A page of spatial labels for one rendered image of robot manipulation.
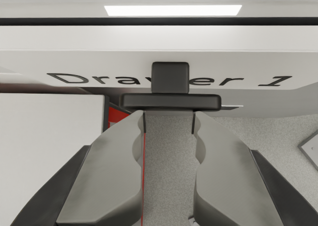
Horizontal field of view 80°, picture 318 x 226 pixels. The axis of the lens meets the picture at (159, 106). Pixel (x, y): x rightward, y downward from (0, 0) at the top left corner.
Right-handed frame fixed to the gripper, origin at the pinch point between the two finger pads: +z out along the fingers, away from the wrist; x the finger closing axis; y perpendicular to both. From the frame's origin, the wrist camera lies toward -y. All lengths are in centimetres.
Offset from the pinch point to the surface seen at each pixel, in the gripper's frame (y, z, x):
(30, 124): 9.3, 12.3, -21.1
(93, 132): 10.2, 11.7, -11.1
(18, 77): 2.6, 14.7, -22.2
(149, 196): 82, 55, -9
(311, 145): 56, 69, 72
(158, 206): 85, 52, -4
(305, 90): 6.3, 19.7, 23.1
